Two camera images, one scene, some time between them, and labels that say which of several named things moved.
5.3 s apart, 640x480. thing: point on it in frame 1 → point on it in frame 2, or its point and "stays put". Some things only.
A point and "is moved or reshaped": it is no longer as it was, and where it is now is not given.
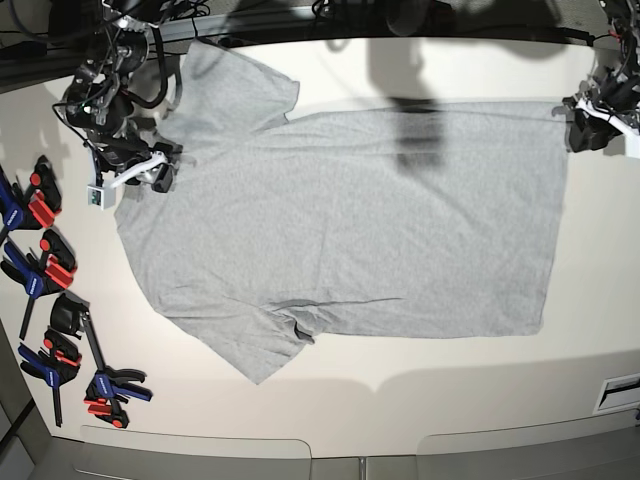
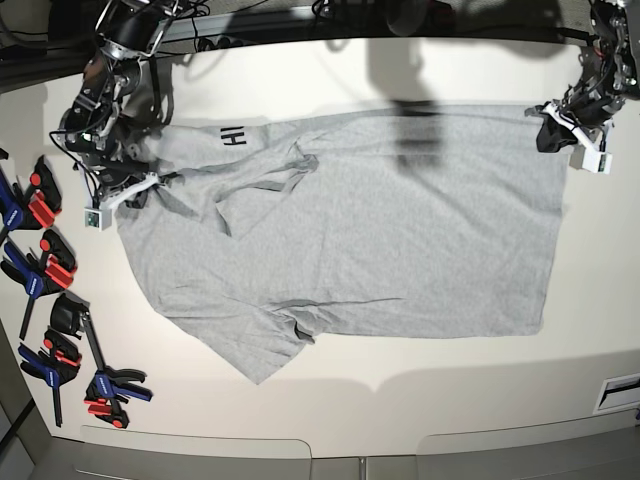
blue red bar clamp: x=105 y=395 stays put
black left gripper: x=121 y=151 → x=120 y=179
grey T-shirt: x=281 y=230 is moved or reshaped
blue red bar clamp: x=57 y=364 stays put
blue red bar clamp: x=34 y=208 stays put
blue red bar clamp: x=52 y=266 stays put
